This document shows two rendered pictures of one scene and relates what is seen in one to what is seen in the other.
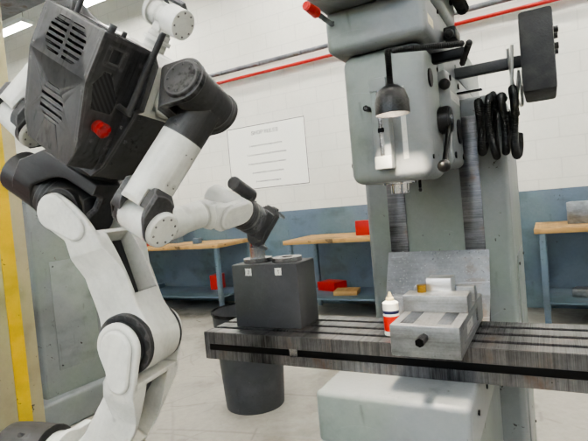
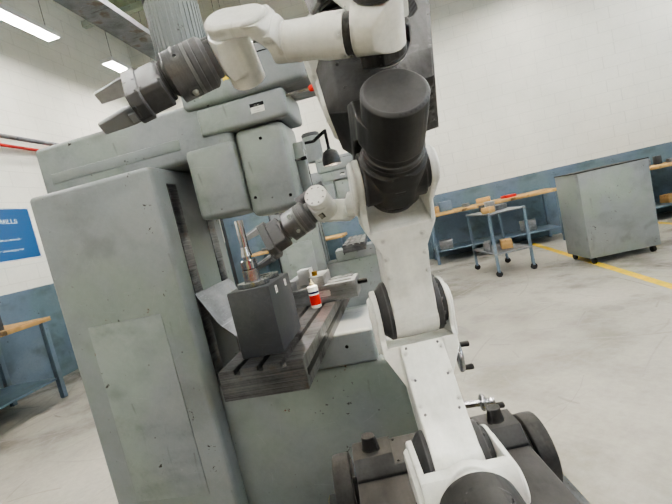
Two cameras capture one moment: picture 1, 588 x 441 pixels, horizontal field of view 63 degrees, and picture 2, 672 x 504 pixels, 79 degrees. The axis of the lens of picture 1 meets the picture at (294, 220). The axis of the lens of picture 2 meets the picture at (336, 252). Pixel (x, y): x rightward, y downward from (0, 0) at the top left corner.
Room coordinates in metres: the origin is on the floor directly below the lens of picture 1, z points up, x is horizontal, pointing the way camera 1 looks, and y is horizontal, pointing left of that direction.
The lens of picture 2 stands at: (1.59, 1.27, 1.25)
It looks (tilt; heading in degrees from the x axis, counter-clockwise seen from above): 5 degrees down; 251
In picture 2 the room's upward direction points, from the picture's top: 13 degrees counter-clockwise
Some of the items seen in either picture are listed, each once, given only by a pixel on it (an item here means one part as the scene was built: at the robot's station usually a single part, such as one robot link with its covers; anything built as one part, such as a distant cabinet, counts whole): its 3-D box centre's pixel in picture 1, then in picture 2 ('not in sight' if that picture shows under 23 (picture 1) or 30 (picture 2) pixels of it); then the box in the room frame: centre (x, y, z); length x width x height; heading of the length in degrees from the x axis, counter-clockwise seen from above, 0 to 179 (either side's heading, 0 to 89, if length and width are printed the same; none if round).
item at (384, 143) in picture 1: (382, 124); (304, 170); (1.13, -0.23, 1.45); 0.04 x 0.04 x 0.21; 62
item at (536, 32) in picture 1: (540, 57); not in sight; (1.33, -0.72, 1.62); 0.20 x 0.09 x 0.21; 152
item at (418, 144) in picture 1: (395, 119); (274, 170); (1.23, -0.28, 1.47); 0.21 x 0.19 x 0.32; 62
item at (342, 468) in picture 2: not in sight; (347, 492); (1.35, 0.23, 0.50); 0.20 x 0.05 x 0.20; 71
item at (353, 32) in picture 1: (393, 40); (252, 118); (1.26, -0.30, 1.68); 0.34 x 0.24 x 0.10; 152
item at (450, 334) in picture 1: (440, 312); (315, 287); (1.16, -0.34, 0.98); 0.35 x 0.15 x 0.11; 151
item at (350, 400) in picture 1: (416, 383); (315, 340); (1.22, -0.28, 0.78); 0.50 x 0.35 x 0.12; 152
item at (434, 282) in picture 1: (441, 288); (306, 276); (1.18, -0.35, 1.03); 0.06 x 0.05 x 0.06; 61
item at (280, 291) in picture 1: (275, 290); (266, 310); (1.43, 0.08, 1.02); 0.22 x 0.12 x 0.20; 63
